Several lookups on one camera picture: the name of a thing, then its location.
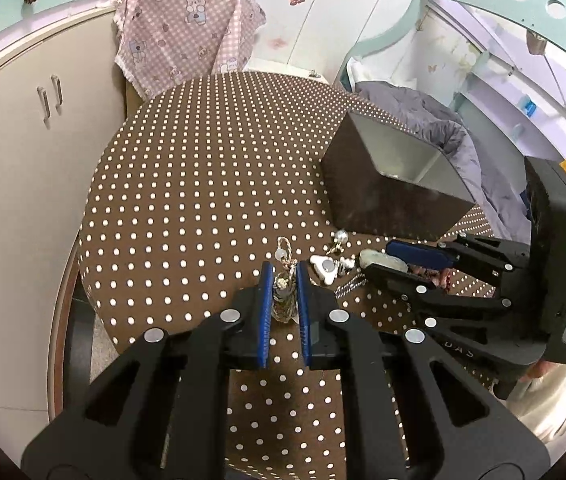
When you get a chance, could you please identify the person's right hand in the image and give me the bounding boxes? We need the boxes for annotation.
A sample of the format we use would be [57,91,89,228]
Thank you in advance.
[526,360,566,380]

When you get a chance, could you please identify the dark metal tin box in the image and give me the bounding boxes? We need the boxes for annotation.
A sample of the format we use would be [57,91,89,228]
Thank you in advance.
[321,112,476,242]

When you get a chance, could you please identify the pearl earring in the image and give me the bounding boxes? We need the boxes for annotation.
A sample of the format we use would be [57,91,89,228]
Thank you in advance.
[327,229,349,255]

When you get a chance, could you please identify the grey duvet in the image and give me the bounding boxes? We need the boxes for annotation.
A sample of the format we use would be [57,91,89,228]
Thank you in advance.
[354,81,531,243]

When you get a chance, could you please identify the brown polka dot tablecloth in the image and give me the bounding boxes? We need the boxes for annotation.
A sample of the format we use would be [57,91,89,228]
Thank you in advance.
[79,72,398,479]

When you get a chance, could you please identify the pink bear patterned cloth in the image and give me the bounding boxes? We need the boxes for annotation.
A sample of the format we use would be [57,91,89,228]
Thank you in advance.
[110,0,266,100]

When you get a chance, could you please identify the pink white bear charm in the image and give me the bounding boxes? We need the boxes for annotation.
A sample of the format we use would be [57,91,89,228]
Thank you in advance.
[309,255,356,286]

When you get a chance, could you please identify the beige curved cabinet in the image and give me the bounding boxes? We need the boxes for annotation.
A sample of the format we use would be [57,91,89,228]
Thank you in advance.
[0,6,129,413]

